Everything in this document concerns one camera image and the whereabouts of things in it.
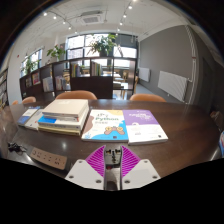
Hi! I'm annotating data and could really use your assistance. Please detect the ceiling air conditioner unit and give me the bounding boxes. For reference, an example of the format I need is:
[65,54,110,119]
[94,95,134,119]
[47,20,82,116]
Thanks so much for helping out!
[79,10,104,25]

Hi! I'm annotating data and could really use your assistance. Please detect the white teal illustrated book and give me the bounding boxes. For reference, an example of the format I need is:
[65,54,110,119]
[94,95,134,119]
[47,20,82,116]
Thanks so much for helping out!
[81,109,129,144]

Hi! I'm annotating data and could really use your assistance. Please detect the low dark shelf unit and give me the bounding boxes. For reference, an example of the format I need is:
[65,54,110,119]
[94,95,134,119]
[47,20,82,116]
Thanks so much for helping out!
[19,57,139,101]

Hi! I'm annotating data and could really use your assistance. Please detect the thick blue white book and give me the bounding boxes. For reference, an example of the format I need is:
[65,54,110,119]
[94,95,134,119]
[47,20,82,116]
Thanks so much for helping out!
[37,114,88,132]

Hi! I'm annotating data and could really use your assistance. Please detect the small white wall radiator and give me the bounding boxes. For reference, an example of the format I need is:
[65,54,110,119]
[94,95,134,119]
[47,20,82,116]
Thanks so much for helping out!
[138,67,151,83]

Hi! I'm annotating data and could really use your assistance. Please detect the large white wall radiator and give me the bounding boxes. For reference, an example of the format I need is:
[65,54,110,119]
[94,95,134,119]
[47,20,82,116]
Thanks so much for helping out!
[157,70,189,103]

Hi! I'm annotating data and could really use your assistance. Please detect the large cream cover book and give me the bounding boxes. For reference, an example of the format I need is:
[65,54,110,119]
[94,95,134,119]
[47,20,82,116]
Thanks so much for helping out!
[41,98,90,118]

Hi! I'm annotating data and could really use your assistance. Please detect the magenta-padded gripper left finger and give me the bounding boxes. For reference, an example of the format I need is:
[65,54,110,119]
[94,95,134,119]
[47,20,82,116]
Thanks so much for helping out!
[64,145,107,191]

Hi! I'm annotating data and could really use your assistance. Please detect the ceiling track spotlights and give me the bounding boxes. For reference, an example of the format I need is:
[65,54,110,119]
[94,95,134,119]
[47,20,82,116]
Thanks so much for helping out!
[43,3,134,34]

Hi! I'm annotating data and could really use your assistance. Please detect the yellow cover book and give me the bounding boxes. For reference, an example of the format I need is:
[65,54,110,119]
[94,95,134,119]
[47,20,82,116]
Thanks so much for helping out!
[37,124,83,137]

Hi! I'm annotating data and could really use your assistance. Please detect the black power strip cable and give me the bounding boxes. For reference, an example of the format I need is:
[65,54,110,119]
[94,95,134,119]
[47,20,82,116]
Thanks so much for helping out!
[7,142,33,158]

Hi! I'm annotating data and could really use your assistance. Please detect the dark grey power strip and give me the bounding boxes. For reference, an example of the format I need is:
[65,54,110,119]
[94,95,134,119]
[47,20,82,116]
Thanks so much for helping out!
[29,147,68,171]

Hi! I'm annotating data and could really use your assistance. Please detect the blue cover book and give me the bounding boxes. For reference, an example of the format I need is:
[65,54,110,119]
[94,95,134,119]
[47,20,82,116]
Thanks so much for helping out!
[17,106,42,127]

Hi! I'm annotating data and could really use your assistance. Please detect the white cover book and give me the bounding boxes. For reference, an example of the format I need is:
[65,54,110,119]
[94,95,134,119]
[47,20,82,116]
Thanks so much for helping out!
[24,108,46,131]

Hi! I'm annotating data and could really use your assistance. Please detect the tall wall bookshelf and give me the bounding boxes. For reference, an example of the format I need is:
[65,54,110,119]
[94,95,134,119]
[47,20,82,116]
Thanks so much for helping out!
[0,68,9,109]

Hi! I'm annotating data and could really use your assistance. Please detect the purple white book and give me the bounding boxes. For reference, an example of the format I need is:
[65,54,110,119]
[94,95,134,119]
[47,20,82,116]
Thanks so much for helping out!
[122,109,169,146]

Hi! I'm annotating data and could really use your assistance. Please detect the blue white sign card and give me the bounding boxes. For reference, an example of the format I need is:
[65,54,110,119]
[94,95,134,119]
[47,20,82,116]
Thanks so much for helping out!
[218,130,224,158]

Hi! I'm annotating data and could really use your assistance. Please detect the large green potted plant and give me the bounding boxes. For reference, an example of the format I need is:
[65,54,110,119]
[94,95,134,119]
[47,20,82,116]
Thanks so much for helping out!
[85,33,118,57]

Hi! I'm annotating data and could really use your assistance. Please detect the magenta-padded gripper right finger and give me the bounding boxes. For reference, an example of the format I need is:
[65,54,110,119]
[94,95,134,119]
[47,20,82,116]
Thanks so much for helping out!
[119,145,162,191]

